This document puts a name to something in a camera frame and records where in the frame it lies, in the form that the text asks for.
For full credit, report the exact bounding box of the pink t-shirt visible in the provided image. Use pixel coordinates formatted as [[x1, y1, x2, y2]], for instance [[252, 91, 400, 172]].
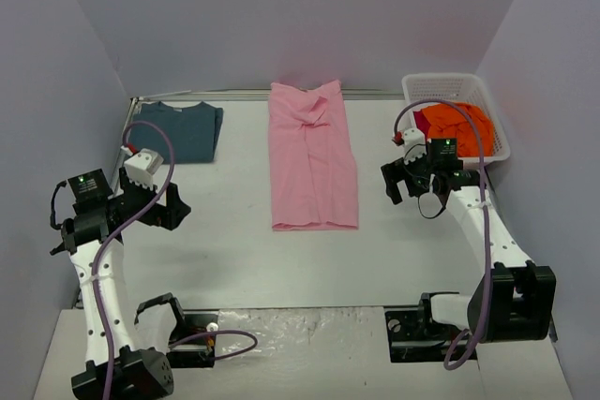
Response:
[[267, 81, 359, 231]]

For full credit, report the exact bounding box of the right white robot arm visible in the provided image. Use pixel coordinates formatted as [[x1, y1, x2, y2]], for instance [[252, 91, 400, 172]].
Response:
[[381, 135, 557, 343]]

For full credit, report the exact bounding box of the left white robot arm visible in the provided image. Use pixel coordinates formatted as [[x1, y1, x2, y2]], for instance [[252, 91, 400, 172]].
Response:
[[51, 169, 191, 399]]

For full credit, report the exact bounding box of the red garment in basket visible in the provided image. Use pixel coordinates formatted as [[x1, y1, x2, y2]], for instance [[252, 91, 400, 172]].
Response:
[[413, 110, 431, 139]]

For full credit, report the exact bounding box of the orange t-shirt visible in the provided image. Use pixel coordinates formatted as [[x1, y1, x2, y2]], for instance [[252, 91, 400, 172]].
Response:
[[422, 103, 495, 157]]

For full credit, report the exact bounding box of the folded blue t-shirt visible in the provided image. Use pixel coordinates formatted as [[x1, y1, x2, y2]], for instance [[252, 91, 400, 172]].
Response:
[[132, 102, 224, 164]]

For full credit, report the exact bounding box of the white plastic basket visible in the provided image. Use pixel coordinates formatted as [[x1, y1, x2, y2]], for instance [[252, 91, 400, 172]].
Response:
[[402, 73, 511, 165]]

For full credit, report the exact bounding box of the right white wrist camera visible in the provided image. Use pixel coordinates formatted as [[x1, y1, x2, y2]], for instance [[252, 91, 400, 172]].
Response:
[[393, 127, 427, 164]]

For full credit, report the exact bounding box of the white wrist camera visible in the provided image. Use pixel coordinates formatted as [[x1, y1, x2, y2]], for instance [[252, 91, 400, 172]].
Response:
[[121, 146, 164, 189], [393, 127, 427, 164]]

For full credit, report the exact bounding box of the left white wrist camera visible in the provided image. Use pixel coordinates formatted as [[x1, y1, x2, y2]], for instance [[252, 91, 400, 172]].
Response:
[[121, 146, 164, 189]]

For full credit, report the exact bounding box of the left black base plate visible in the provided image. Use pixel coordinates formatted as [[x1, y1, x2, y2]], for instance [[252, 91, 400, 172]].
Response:
[[158, 311, 220, 369]]

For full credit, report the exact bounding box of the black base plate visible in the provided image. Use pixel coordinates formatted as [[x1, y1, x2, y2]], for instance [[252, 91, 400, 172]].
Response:
[[384, 305, 459, 363], [158, 311, 220, 369]]

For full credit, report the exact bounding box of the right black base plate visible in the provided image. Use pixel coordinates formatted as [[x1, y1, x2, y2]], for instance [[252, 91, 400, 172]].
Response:
[[384, 305, 459, 363]]

